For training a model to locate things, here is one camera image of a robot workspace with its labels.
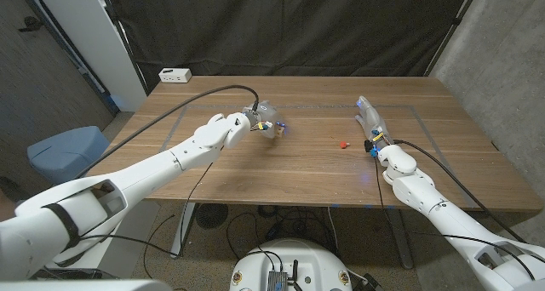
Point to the white floor base plate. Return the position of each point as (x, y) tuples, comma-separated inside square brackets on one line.
[(140, 223)]

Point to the white table leg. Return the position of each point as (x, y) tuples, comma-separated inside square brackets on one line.
[(187, 231)]

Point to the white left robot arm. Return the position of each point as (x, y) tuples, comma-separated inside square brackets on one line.
[(140, 180)]

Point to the round black floor fan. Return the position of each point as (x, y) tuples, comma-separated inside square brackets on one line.
[(211, 215)]

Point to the grey table leg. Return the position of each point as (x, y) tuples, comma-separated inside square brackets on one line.
[(400, 240)]

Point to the small grey electronics box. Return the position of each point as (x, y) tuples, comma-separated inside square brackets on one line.
[(277, 280)]

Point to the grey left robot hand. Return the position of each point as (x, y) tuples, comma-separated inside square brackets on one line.
[(266, 114)]

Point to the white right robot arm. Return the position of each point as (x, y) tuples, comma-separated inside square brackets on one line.
[(443, 210)]

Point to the white cabinet panel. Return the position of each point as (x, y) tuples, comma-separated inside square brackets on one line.
[(98, 40)]

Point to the black backdrop stand pole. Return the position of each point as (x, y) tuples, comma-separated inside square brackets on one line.
[(454, 22), (121, 31)]

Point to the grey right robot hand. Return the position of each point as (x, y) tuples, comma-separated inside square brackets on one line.
[(372, 118)]

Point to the red-headed screw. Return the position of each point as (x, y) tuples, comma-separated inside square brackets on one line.
[(343, 144)]

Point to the blue padded stool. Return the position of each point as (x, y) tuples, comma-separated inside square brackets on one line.
[(64, 152)]

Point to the black backdrop curtain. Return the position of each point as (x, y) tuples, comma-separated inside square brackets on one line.
[(277, 27)]

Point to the black antenna stub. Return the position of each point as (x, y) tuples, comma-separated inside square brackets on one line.
[(295, 269)]

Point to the wooden block with holes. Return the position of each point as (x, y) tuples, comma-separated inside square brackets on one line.
[(279, 132)]

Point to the white power strip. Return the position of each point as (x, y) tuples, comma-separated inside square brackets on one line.
[(174, 75)]

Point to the white robot torso base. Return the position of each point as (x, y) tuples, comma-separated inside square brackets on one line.
[(315, 261)]

